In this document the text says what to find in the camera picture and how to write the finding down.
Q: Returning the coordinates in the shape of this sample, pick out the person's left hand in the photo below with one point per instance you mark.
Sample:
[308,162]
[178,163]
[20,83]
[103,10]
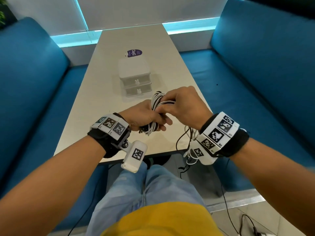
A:
[140,115]

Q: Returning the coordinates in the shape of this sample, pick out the person's right hand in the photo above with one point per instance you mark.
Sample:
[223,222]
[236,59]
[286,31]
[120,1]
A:
[189,105]

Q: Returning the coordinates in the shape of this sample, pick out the white mini drawer box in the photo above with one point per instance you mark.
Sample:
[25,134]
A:
[134,66]

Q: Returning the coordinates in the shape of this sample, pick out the person's right forearm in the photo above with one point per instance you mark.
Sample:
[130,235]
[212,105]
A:
[275,174]

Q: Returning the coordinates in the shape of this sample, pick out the person's left forearm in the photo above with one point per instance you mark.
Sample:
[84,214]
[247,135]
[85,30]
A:
[49,186]

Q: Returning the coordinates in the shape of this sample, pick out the white table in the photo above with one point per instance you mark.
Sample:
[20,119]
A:
[103,95]

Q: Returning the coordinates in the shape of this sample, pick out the black marker wristband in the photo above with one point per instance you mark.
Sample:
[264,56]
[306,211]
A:
[101,142]
[238,145]

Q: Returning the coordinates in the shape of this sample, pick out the black shoe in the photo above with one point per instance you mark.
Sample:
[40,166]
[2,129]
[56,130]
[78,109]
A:
[160,160]

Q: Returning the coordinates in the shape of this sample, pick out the round purple sticker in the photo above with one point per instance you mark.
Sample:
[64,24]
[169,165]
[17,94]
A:
[134,52]

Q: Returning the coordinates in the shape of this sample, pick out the grey metal table base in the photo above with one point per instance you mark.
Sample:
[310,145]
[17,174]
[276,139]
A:
[204,179]

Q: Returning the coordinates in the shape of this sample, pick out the blue sofa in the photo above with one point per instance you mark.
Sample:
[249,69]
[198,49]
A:
[258,71]
[29,83]

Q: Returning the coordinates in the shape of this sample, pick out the light blue jeans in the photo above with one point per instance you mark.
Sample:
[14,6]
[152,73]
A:
[118,194]

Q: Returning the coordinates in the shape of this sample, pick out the yellow shirt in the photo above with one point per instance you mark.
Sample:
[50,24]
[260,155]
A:
[162,218]

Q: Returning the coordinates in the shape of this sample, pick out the green artificial plant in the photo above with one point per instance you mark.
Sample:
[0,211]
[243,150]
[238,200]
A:
[2,17]

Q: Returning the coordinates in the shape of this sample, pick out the cyan wall light strips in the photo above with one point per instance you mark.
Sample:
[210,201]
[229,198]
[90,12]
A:
[73,39]

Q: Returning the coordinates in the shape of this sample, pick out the silver metal floor rail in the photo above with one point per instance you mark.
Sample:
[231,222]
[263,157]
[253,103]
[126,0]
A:
[233,201]

